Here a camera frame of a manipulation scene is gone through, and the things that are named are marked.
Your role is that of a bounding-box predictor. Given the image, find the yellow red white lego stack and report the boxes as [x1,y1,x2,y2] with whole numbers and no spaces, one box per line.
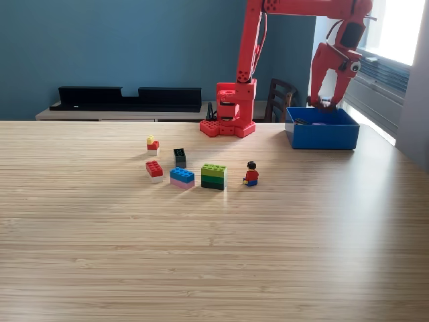
[146,135,160,156]

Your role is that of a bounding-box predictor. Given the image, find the blue plastic bin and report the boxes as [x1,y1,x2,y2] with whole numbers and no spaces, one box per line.
[284,107,361,151]

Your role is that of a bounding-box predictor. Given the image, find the green lego block stack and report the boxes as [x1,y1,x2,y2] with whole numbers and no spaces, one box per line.
[200,163,228,191]

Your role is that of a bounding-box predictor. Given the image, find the black lego brick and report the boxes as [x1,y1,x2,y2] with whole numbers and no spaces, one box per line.
[173,148,187,169]

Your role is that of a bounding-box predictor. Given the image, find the blue and pink lego stack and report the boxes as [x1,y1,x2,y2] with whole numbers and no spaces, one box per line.
[169,166,196,191]

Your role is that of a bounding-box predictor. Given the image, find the red and white lego stack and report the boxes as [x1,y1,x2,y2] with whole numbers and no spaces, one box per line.
[145,160,164,184]

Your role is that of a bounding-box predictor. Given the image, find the grey radiator vent unit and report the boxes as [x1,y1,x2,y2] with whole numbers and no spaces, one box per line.
[341,46,412,135]

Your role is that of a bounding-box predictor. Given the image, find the dark wooden chair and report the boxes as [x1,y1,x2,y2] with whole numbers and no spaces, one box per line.
[263,78,298,123]

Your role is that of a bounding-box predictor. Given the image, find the toy figure red shirt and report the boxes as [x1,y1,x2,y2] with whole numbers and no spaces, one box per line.
[243,160,260,187]

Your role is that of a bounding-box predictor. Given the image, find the black shelf tray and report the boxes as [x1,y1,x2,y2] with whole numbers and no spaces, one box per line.
[49,86,202,113]

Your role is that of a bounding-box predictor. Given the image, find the pale wooden sideboard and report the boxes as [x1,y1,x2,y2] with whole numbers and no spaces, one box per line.
[35,100,269,122]

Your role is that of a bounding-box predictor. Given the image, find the white window frame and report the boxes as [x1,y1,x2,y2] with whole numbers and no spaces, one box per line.
[348,0,426,66]

